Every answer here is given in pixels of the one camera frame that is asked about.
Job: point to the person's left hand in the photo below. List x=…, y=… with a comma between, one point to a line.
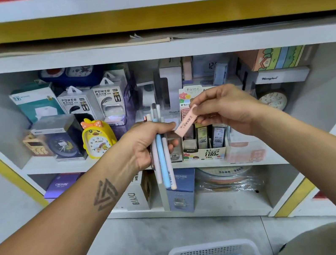
x=142, y=146

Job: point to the person's right hand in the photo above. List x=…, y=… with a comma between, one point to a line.
x=232, y=107

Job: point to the bunch of slim pastel packets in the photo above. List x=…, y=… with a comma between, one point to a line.
x=164, y=168

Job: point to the salmon pink refill packet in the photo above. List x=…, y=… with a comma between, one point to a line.
x=186, y=121

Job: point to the white shelf with yellow trim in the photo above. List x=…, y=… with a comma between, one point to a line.
x=161, y=50

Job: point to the person's left forearm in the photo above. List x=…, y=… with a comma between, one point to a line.
x=59, y=243

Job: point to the person's right forearm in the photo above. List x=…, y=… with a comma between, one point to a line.
x=329, y=172

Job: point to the purple translucent container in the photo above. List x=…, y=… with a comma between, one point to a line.
x=129, y=116

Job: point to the clear plastic tray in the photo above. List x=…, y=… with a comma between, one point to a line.
x=175, y=153

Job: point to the white round clock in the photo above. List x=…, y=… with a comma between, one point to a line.
x=274, y=100

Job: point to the yellow alarm clock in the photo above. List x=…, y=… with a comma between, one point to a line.
x=98, y=140

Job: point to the grey digital clock box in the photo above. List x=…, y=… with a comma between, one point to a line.
x=209, y=67

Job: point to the clear pink label box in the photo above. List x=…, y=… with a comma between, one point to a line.
x=246, y=154

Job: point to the large white cardboard box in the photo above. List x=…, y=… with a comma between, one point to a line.
x=134, y=195

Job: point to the white refill display box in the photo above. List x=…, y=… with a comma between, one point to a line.
x=207, y=153

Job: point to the tape dispenser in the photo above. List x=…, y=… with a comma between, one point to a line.
x=146, y=94

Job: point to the white hanging accessory box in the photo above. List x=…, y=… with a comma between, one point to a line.
x=111, y=96
x=77, y=104

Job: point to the white long box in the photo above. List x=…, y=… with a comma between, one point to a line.
x=282, y=75

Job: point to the blue small carton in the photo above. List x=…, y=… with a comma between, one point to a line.
x=184, y=194

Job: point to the white tall box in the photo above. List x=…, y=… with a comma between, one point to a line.
x=172, y=77

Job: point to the pastel sticky notes pack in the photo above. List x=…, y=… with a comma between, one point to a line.
x=278, y=57

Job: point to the stack of wrapped discs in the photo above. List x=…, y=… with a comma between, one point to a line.
x=228, y=178

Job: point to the flat cardboard sheets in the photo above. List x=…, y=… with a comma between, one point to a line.
x=234, y=24

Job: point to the clear boxed dark clock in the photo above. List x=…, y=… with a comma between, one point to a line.
x=57, y=141

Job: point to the purple box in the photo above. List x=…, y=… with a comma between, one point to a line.
x=61, y=185

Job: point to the small tan alarm clock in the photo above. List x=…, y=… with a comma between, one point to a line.
x=35, y=145

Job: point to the teal white box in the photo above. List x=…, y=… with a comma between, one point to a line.
x=35, y=101

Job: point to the red white flat box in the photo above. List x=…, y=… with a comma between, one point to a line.
x=320, y=194

